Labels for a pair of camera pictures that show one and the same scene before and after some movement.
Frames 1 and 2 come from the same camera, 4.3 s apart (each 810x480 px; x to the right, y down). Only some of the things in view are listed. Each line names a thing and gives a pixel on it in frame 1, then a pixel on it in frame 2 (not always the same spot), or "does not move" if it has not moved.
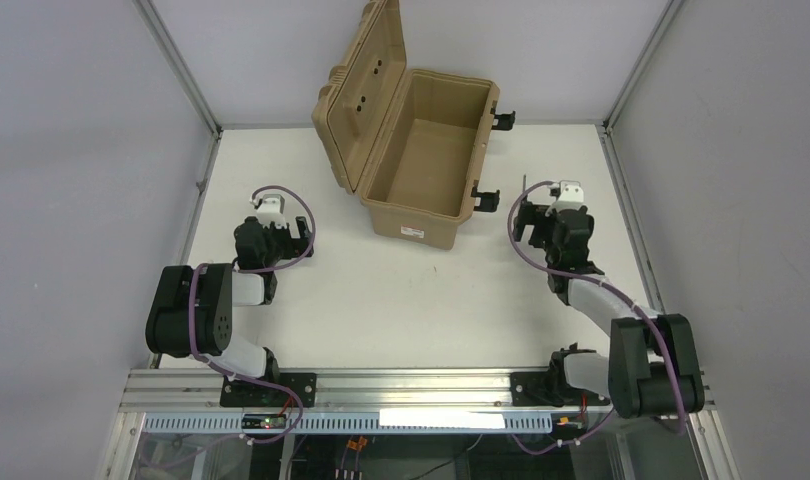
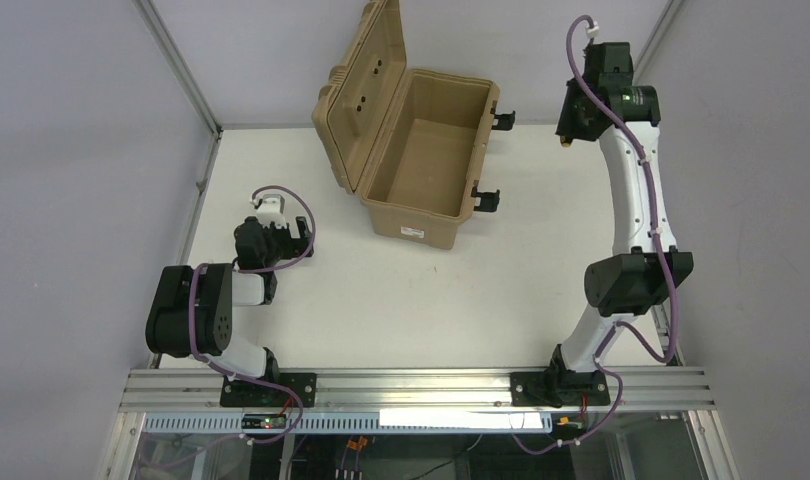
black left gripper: [298, 235] does not move
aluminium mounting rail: [359, 392] does not move
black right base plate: [549, 389] does not move
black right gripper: [529, 221] to [573, 115]
